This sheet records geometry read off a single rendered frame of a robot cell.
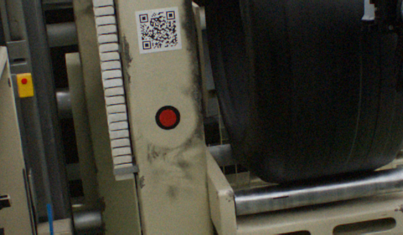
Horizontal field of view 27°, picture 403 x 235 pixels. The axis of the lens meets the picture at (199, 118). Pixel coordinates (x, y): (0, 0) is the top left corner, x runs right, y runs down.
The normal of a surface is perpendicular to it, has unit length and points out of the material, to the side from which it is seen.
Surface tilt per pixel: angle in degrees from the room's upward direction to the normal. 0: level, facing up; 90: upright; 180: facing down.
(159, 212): 90
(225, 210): 90
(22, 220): 90
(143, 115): 90
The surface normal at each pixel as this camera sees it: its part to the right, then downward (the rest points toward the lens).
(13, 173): 0.16, 0.26
